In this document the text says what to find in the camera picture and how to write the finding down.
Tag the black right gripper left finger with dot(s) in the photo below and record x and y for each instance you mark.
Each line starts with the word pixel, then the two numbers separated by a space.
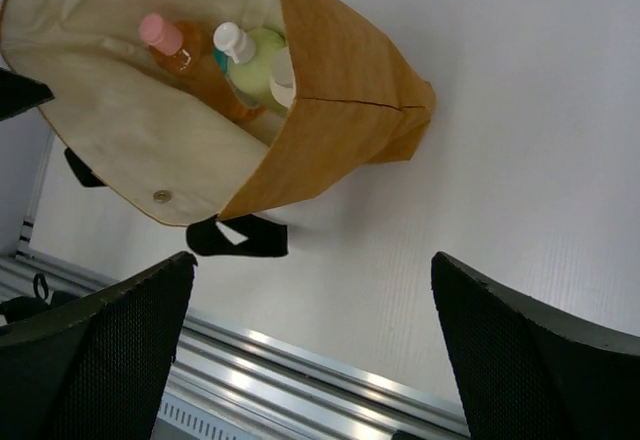
pixel 92 367

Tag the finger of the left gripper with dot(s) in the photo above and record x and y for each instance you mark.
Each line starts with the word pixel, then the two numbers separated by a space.
pixel 19 94

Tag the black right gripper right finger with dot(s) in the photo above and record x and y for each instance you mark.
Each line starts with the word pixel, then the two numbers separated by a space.
pixel 527 370

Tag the orange bottle pink cap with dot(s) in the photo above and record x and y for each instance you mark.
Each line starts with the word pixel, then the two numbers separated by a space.
pixel 184 50

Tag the tan canvas tote bag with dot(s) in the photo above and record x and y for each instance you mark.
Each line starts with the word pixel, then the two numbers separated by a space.
pixel 133 126

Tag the green pump bottle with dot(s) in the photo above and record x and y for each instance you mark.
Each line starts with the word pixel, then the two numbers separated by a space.
pixel 245 58

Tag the cream cylindrical bottle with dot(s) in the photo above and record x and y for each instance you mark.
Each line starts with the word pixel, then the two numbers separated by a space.
pixel 282 78

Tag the aluminium frame rail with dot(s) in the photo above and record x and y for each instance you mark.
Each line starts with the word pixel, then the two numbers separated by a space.
pixel 228 383

